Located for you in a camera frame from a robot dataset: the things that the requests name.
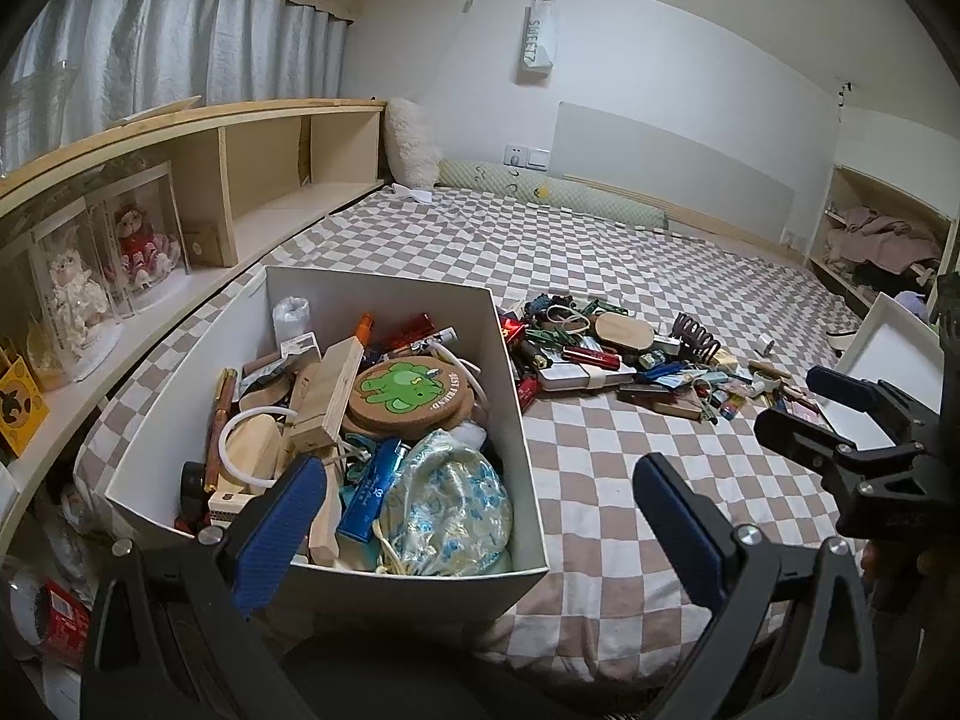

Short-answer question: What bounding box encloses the cork coaster green elephant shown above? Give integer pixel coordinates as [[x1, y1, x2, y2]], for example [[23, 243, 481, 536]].
[[345, 360, 470, 436]]

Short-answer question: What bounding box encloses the white rectangular case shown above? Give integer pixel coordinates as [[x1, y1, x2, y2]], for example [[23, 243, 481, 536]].
[[538, 361, 625, 392]]

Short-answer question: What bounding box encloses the brown hair claw clip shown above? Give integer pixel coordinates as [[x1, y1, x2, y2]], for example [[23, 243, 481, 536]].
[[670, 313, 721, 361]]

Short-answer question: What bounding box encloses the white plastic ring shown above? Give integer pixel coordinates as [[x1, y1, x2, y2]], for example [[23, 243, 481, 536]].
[[217, 405, 301, 485]]

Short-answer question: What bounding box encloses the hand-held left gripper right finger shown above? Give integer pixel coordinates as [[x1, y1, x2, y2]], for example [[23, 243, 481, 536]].
[[632, 452, 882, 720]]

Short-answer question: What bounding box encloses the white wall socket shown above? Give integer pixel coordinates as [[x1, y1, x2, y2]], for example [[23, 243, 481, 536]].
[[501, 142, 552, 172]]

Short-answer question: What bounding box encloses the grey curtain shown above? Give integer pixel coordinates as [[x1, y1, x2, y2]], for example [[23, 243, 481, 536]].
[[0, 0, 353, 173]]

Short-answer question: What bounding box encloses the printed drawstring pouch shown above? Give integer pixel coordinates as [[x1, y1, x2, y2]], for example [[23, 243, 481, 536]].
[[373, 427, 515, 578]]

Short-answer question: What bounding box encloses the yellow cartoon box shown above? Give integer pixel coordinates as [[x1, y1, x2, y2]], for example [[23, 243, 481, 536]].
[[0, 349, 50, 458]]

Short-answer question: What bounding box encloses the brown wooden pen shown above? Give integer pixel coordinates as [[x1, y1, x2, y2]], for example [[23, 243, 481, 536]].
[[204, 367, 239, 500]]

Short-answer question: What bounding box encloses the checkered bed sheet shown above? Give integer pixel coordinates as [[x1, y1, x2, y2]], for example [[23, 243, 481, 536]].
[[75, 184, 901, 691]]

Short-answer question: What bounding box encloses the wooden side shelf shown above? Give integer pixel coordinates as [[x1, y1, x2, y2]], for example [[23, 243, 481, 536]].
[[806, 165, 960, 316]]

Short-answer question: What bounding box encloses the white cardboard box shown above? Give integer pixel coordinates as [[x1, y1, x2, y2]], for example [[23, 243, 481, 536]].
[[103, 264, 550, 627]]

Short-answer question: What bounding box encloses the clear case with white doll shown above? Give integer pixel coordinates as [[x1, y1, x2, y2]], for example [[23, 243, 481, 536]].
[[26, 199, 125, 383]]

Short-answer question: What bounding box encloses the clear case with red doll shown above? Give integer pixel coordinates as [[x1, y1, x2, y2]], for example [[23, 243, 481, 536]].
[[86, 161, 188, 316]]

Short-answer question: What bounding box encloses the clear plastic bag roll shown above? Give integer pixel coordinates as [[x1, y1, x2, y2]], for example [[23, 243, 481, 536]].
[[271, 296, 312, 346]]

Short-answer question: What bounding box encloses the heap of pink clothes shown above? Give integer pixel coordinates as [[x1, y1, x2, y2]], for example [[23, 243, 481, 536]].
[[825, 206, 942, 293]]

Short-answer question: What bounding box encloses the white hanging bag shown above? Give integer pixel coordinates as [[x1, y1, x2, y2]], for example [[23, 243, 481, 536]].
[[514, 0, 560, 83]]

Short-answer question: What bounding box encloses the oval wooden board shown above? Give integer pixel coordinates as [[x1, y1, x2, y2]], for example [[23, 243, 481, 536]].
[[592, 313, 653, 350]]

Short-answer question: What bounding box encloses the white box lid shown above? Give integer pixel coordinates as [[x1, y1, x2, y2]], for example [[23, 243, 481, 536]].
[[825, 292, 946, 451]]

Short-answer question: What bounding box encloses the long wooden block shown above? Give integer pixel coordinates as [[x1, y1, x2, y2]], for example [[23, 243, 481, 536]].
[[289, 337, 366, 458]]

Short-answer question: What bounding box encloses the fluffy white pillow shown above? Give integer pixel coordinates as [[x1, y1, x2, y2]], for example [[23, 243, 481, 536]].
[[382, 97, 443, 188]]

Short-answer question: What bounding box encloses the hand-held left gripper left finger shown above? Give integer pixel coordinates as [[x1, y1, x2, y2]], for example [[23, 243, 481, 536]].
[[79, 454, 331, 720]]

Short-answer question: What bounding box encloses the green bolster pillow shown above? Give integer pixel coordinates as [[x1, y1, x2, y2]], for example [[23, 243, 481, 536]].
[[435, 159, 668, 230]]

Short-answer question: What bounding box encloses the wooden headboard shelf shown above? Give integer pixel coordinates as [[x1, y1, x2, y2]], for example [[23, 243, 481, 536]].
[[0, 97, 391, 541]]

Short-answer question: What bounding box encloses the blue cosmetic tube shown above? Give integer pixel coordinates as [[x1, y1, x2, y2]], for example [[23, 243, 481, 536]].
[[337, 439, 410, 541]]

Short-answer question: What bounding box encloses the pile of scattered small things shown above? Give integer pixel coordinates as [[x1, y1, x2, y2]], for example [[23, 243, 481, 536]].
[[499, 289, 833, 428]]

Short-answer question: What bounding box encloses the small brown cardboard box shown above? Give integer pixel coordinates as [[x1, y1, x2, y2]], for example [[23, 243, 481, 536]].
[[182, 221, 226, 267]]

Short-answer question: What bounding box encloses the red foil packet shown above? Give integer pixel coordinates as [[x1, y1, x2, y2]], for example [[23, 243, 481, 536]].
[[382, 313, 436, 353]]

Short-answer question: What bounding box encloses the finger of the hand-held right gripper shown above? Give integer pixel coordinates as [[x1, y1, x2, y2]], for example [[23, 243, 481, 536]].
[[806, 364, 938, 445], [754, 409, 938, 533]]

